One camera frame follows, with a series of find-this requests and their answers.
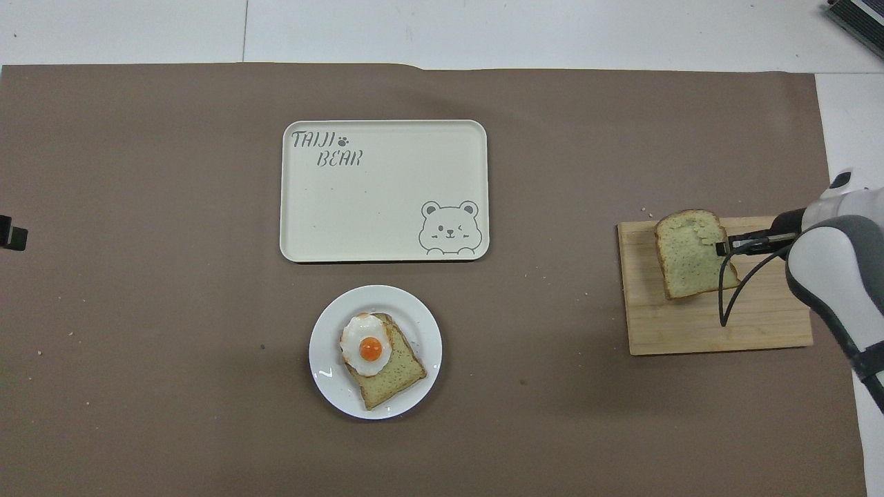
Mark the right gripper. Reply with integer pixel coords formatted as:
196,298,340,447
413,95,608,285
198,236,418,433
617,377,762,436
758,209,807,257

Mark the pale seeded bread slice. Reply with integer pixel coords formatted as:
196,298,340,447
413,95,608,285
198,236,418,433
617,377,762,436
654,209,741,301

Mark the white round plate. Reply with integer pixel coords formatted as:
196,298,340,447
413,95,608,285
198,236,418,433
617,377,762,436
308,284,443,420

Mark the wooden cutting board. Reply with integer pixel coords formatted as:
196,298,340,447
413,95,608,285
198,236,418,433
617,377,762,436
617,215,814,357

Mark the cream tray with bear print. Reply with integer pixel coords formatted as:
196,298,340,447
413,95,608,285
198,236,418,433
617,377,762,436
279,119,490,264

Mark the toasted bread slice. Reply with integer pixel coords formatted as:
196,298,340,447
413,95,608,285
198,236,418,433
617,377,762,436
343,313,428,411

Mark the fried egg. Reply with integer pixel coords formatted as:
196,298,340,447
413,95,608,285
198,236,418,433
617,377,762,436
339,312,394,378

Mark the black stand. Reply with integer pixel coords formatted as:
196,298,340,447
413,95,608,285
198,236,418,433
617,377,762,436
0,215,29,252

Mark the black cable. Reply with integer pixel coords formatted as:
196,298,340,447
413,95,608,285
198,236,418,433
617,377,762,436
717,250,792,328

